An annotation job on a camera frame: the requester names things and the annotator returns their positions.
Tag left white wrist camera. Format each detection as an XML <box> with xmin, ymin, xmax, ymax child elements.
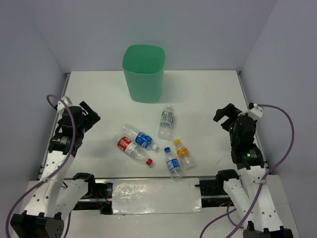
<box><xmin>57</xmin><ymin>96</ymin><xmax>72</xmax><ymax>115</ymax></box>

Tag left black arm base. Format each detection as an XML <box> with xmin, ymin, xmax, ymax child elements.
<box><xmin>73</xmin><ymin>182</ymin><xmax>113</xmax><ymax>215</ymax></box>

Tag clear bottle blue label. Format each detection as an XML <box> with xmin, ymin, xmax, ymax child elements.
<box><xmin>121</xmin><ymin>123</ymin><xmax>159</xmax><ymax>151</ymax></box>

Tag green plastic bin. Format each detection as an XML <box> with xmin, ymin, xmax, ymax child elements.
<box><xmin>122</xmin><ymin>45</ymin><xmax>165</xmax><ymax>103</ymax></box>

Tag clear bottle white cap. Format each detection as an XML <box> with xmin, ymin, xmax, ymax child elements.
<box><xmin>158</xmin><ymin>106</ymin><xmax>174</xmax><ymax>141</ymax></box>

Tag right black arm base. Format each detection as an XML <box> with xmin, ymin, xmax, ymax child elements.
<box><xmin>195</xmin><ymin>179</ymin><xmax>231</xmax><ymax>208</ymax></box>

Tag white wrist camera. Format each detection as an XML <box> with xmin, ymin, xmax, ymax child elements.
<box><xmin>248</xmin><ymin>103</ymin><xmax>263</xmax><ymax>120</ymax></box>
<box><xmin>57</xmin><ymin>96</ymin><xmax>72</xmax><ymax>115</ymax></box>

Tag silver foil tape sheet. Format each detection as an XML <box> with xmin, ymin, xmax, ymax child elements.
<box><xmin>112</xmin><ymin>178</ymin><xmax>202</xmax><ymax>215</ymax></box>

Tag small bottle yellow cap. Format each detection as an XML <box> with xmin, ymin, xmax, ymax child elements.
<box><xmin>173</xmin><ymin>139</ymin><xmax>195</xmax><ymax>170</ymax></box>

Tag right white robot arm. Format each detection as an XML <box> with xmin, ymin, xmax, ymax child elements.
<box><xmin>213</xmin><ymin>104</ymin><xmax>293</xmax><ymax>238</ymax></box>

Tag clear bottle red label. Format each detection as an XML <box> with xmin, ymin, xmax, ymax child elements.
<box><xmin>115</xmin><ymin>134</ymin><xmax>153</xmax><ymax>167</ymax></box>

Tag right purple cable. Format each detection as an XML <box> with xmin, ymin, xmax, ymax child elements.
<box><xmin>199</xmin><ymin>104</ymin><xmax>295</xmax><ymax>238</ymax></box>

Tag small bottle blue cap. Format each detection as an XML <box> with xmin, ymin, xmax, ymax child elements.
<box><xmin>164</xmin><ymin>147</ymin><xmax>183</xmax><ymax>179</ymax></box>

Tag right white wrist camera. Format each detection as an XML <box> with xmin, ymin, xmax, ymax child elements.
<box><xmin>248</xmin><ymin>103</ymin><xmax>263</xmax><ymax>120</ymax></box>

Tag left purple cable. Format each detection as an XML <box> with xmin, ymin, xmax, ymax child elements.
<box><xmin>5</xmin><ymin>94</ymin><xmax>76</xmax><ymax>236</ymax></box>

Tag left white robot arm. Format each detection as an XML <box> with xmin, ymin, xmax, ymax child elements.
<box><xmin>10</xmin><ymin>97</ymin><xmax>101</xmax><ymax>238</ymax></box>

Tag purple cable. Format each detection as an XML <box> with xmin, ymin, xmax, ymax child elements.
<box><xmin>5</xmin><ymin>94</ymin><xmax>76</xmax><ymax>236</ymax></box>
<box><xmin>199</xmin><ymin>104</ymin><xmax>295</xmax><ymax>238</ymax></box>

